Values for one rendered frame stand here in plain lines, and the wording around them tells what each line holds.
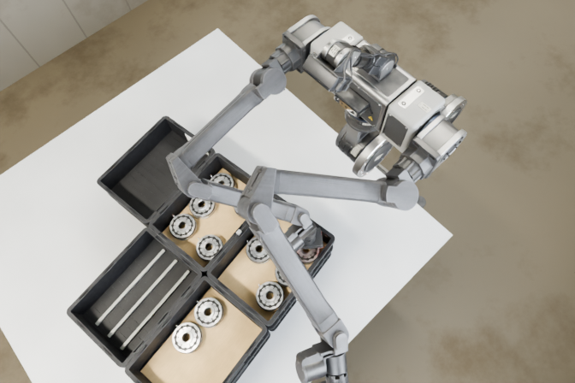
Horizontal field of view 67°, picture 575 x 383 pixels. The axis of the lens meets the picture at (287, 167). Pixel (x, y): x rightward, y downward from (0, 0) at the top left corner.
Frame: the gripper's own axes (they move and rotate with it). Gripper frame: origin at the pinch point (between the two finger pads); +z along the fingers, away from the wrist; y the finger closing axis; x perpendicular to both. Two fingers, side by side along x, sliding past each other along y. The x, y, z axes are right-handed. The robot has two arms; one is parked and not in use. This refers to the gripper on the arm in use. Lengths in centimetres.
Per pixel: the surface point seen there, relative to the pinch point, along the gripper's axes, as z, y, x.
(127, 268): 7, -70, 0
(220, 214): 6.6, -33.4, 18.5
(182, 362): 7, -48, -36
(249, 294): 7.0, -23.4, -14.5
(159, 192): 7, -59, 31
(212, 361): 7, -38, -36
